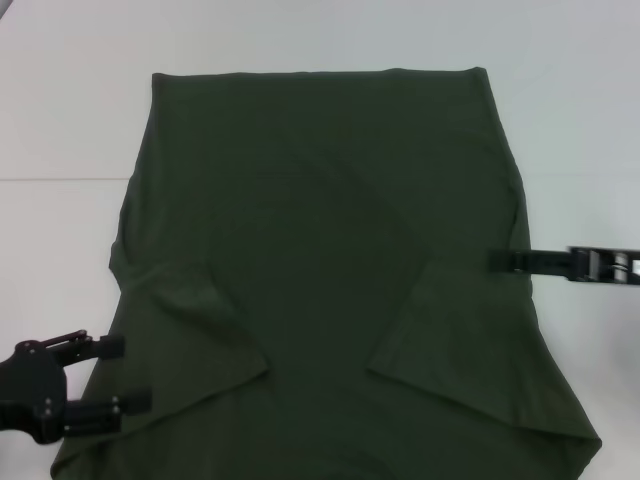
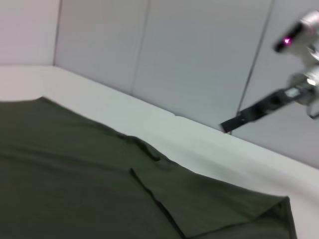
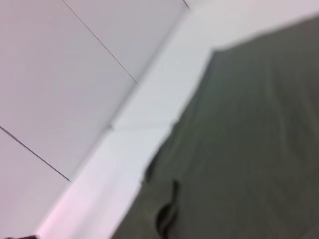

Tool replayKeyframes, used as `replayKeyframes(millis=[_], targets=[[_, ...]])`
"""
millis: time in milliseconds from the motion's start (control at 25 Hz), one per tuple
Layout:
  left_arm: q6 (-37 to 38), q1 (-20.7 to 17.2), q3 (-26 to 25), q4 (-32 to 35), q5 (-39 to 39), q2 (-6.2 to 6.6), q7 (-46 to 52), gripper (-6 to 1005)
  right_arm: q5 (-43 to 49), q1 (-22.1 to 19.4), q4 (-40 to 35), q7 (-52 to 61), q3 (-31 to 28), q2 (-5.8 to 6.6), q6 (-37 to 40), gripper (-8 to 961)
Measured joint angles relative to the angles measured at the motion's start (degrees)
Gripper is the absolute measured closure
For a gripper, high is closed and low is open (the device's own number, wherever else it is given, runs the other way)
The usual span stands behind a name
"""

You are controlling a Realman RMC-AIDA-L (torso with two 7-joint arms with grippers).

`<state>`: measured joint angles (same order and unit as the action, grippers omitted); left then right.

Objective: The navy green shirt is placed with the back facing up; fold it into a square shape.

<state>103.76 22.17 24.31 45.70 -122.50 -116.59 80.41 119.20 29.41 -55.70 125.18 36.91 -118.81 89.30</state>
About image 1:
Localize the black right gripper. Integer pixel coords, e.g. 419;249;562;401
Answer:
487;244;640;288

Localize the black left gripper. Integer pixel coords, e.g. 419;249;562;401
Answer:
0;329;154;447

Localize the dark green shirt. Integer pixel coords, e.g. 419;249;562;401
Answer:
49;66;604;480

